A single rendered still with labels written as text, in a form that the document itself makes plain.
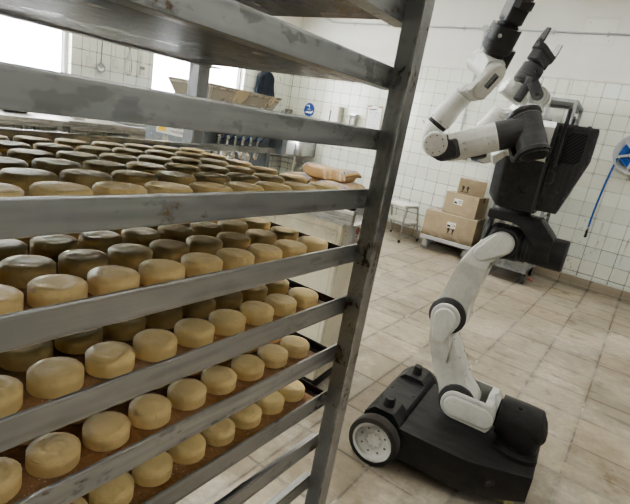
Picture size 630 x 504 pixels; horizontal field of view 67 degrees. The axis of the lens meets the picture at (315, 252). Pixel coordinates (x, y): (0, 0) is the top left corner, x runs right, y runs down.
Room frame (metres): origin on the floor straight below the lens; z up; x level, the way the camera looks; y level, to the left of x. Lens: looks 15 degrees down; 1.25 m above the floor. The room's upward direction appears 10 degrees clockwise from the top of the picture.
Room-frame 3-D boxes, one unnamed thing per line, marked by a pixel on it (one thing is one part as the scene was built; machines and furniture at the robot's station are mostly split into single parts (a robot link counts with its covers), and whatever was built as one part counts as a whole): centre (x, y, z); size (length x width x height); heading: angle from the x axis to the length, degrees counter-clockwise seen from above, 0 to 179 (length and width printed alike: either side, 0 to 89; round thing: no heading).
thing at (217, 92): (2.52, 0.58, 1.25); 0.56 x 0.29 x 0.14; 152
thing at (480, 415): (1.71, -0.72, 0.28); 0.21 x 0.20 x 0.13; 62
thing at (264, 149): (2.52, 0.58, 1.01); 0.72 x 0.33 x 0.34; 152
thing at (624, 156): (4.90, -2.94, 1.10); 0.41 x 0.17 x 1.10; 56
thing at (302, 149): (7.03, 0.47, 0.93); 0.99 x 0.38 x 1.09; 56
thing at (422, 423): (1.72, -0.70, 0.19); 0.64 x 0.52 x 0.33; 62
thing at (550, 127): (1.71, -0.72, 1.23); 0.34 x 0.30 x 0.36; 152
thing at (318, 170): (6.22, -0.02, 0.62); 0.72 x 0.42 x 0.17; 63
